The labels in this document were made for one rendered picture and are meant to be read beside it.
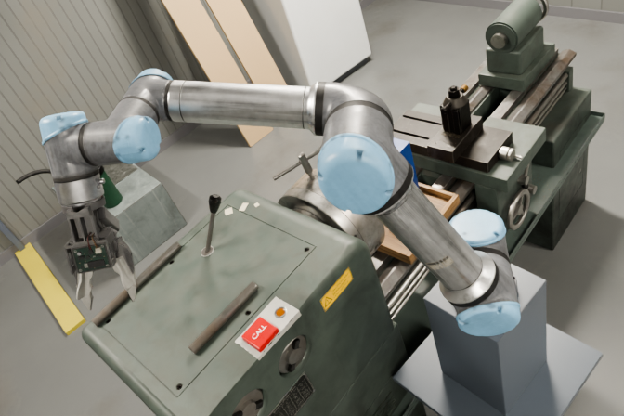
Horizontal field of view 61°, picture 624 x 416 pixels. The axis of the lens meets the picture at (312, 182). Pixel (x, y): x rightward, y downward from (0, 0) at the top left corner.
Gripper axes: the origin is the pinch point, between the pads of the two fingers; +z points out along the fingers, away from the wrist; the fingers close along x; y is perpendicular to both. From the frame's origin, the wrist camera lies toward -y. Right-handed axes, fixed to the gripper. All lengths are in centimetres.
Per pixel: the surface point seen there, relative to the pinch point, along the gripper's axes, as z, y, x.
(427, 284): 51, -74, 91
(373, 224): 10, -37, 63
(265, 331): 16.1, -4.1, 27.4
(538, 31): -33, -104, 158
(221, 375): 21.8, -0.4, 17.0
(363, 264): 12, -18, 54
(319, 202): 1, -38, 48
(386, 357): 48, -32, 61
